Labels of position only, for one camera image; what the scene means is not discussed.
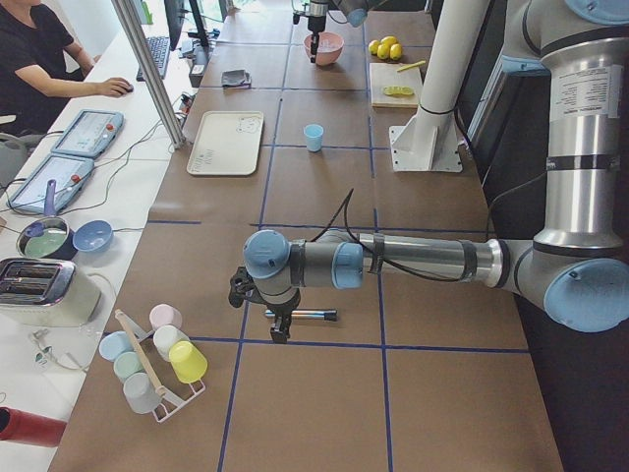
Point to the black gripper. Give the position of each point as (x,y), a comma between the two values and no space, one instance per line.
(282,309)
(314,22)

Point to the clear ice cubes pile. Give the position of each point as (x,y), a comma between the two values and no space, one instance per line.
(327,45)

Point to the light blue plastic cup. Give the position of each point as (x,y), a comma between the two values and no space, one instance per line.
(313,135)

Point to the yellow plastic cup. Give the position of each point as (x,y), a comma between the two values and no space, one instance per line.
(188,363)

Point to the white plastic cup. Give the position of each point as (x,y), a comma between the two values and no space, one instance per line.
(165,337)

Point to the pink plastic cup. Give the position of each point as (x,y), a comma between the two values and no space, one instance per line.
(164,314)

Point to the grey plastic cup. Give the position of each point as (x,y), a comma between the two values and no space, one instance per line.
(140,393)

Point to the mint green plastic cup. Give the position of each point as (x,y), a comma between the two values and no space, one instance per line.
(127,364)

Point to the blue plastic cup on rack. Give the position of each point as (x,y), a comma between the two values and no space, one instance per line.
(114,344)

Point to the pink bowl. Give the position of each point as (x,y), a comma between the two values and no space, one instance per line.
(329,59)

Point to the steel muddler with black tip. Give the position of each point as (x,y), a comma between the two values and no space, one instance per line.
(318,315)

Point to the whole lemon far left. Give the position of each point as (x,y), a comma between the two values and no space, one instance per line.
(373,47)

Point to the whole lemon top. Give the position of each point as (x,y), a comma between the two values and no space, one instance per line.
(389,40)

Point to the bamboo cutting board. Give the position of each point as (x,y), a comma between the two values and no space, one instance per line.
(383,75)

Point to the grey folded cloth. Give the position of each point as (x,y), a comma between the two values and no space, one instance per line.
(235,79)

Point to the lemon slices stack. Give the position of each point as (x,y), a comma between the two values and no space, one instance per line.
(398,91)

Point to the yellow-green plastic knife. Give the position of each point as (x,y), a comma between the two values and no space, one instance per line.
(407,67)

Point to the cream bear serving tray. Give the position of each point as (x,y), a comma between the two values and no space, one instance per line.
(227,144)

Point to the black monitor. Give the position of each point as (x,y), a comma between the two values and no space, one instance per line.
(175,11)

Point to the black keyboard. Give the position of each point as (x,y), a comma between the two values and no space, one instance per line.
(159,48)

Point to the blue bowl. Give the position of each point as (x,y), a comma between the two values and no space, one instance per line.
(93,237)

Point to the cream toaster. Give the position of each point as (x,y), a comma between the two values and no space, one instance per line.
(50,293)

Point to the teach pendant far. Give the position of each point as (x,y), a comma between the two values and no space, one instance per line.
(90,134)

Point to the teach pendant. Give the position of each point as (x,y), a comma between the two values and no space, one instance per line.
(70,173)
(90,134)

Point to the teach pendant near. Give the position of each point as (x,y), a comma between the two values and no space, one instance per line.
(70,173)

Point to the seated person black shirt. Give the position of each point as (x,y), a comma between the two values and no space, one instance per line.
(42,68)

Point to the red bottle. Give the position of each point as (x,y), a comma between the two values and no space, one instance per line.
(19,426)

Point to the white wire cup rack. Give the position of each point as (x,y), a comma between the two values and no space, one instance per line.
(174,395)

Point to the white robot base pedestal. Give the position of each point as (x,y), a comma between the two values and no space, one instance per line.
(428,142)

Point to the aluminium frame post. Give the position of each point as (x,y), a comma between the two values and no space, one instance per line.
(126,13)

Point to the blue saucepan purple handle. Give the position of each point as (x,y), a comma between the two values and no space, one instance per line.
(49,237)

